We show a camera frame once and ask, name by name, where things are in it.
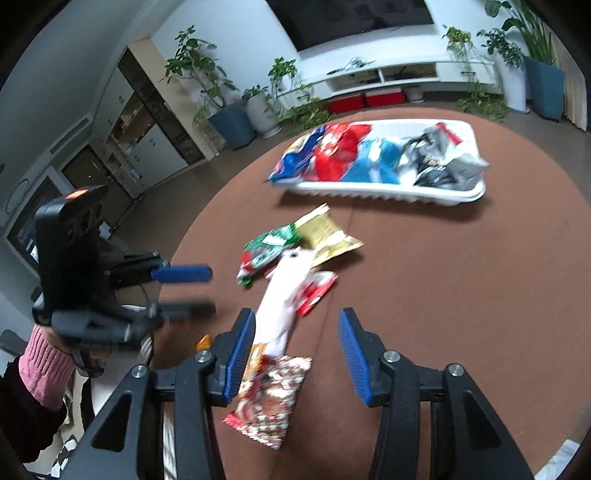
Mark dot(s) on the white television cabinet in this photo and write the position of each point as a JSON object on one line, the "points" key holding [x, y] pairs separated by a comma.
{"points": [[438, 76]]}

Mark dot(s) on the small white pot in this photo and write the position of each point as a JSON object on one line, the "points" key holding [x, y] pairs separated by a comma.
{"points": [[415, 93]]}

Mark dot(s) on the beige curtain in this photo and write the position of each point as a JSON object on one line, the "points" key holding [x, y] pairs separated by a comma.
{"points": [[570, 92]]}

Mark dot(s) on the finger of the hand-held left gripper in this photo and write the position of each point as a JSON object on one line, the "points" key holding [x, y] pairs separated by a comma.
{"points": [[184, 310], [182, 273]]}

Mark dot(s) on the long white snack packet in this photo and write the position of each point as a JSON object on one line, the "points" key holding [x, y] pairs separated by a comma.
{"points": [[281, 304]]}

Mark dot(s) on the plant in tall white pot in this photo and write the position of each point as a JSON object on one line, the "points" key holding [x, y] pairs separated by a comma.
{"points": [[515, 83]]}

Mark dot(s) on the trailing plant on cabinet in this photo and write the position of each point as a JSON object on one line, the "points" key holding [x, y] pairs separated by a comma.
{"points": [[480, 104]]}

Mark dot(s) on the red storage box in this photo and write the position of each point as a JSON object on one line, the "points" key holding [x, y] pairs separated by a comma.
{"points": [[385, 98], [346, 102]]}

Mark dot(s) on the trailing pothos plant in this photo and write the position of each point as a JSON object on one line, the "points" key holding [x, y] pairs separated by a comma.
{"points": [[286, 87]]}

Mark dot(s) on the orange snack packet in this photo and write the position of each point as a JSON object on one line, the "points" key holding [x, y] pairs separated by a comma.
{"points": [[203, 344]]}

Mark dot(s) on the plant in white ribbed pot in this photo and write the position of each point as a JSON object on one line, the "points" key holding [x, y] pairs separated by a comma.
{"points": [[261, 113]]}

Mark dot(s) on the large-leaf plant in blue pot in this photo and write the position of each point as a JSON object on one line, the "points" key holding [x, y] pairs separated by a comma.
{"points": [[545, 83]]}

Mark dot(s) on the small red white snack packet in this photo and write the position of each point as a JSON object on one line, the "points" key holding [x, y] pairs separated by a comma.
{"points": [[318, 288]]}

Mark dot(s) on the wooden display cabinet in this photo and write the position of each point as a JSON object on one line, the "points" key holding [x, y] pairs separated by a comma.
{"points": [[147, 120]]}

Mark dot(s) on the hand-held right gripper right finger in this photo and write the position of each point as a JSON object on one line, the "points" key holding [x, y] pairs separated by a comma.
{"points": [[353, 355]]}

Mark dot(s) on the gold snack packet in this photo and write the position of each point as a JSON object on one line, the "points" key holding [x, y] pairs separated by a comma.
{"points": [[325, 233]]}

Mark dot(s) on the red and white snack packet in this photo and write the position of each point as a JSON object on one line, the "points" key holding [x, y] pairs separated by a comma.
{"points": [[464, 166]]}

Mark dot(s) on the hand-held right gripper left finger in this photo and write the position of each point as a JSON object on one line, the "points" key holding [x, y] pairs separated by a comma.
{"points": [[240, 360]]}

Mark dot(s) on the green snack packet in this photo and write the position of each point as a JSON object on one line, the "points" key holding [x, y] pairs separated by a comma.
{"points": [[265, 247]]}

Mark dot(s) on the red patterned foil snack packet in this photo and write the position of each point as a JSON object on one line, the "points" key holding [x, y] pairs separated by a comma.
{"points": [[268, 401]]}

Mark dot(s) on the wall-mounted television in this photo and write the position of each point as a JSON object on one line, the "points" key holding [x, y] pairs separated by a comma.
{"points": [[351, 18]]}

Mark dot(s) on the blue yellow cake packet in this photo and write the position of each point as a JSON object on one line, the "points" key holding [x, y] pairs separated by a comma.
{"points": [[295, 159]]}

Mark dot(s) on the teal blue snack packet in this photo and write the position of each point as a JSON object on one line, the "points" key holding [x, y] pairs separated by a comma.
{"points": [[376, 161]]}

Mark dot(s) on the leafy tree in grey-blue pot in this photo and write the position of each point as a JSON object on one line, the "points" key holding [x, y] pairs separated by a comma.
{"points": [[233, 124]]}

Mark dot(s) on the black snack packet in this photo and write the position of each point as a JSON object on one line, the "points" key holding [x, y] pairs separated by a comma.
{"points": [[431, 177]]}

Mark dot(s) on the white plastic tray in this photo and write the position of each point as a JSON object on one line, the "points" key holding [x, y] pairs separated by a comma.
{"points": [[392, 194]]}

